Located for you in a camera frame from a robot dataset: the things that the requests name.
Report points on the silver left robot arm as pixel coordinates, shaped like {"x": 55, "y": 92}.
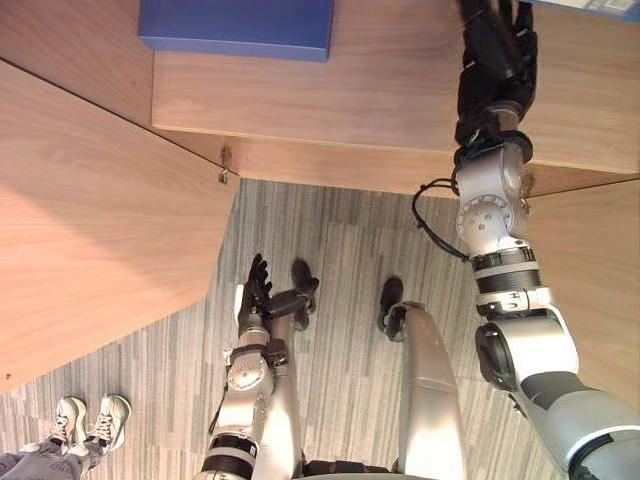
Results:
{"x": 245, "y": 380}

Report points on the wide wooden cabinet door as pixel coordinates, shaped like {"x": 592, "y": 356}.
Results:
{"x": 100, "y": 225}

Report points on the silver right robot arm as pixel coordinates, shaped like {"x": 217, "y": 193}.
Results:
{"x": 520, "y": 345}

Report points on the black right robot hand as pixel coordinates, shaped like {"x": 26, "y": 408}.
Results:
{"x": 495, "y": 55}

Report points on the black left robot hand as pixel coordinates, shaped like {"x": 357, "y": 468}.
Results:
{"x": 252, "y": 295}

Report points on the person's legs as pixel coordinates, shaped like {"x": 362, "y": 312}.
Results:
{"x": 45, "y": 462}

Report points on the blue folder box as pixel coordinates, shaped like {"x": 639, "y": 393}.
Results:
{"x": 235, "y": 25}

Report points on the person's left foot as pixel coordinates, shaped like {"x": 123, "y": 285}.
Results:
{"x": 67, "y": 417}

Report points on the wooden office cabinet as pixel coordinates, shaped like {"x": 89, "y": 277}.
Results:
{"x": 350, "y": 105}

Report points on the narrow wooden cabinet door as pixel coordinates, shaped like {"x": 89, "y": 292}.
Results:
{"x": 595, "y": 260}

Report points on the person's foot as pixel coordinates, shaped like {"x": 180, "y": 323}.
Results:
{"x": 109, "y": 420}
{"x": 67, "y": 417}

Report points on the person's right foot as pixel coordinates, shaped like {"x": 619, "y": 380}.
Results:
{"x": 109, "y": 420}

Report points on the metal door hinge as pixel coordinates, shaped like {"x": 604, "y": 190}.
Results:
{"x": 525, "y": 201}
{"x": 223, "y": 174}

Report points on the black robot waist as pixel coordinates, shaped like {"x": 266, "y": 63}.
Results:
{"x": 345, "y": 469}

